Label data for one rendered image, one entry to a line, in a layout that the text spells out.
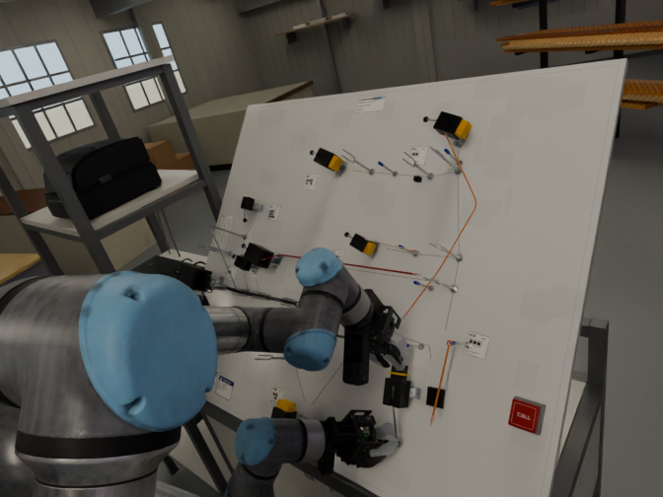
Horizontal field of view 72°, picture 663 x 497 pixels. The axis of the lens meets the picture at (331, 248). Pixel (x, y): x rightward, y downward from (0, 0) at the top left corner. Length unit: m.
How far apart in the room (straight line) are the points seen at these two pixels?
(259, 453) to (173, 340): 0.50
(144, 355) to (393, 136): 1.03
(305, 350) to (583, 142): 0.72
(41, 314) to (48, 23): 8.08
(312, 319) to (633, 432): 1.93
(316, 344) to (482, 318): 0.46
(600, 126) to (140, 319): 0.95
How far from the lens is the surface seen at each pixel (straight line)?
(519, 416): 0.98
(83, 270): 5.58
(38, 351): 0.39
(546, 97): 1.15
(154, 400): 0.36
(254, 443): 0.84
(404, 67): 10.39
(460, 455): 1.07
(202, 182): 1.69
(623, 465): 2.34
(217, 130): 7.78
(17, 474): 0.71
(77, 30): 8.66
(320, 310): 0.72
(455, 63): 10.13
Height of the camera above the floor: 1.84
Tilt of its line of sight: 26 degrees down
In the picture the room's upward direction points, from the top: 15 degrees counter-clockwise
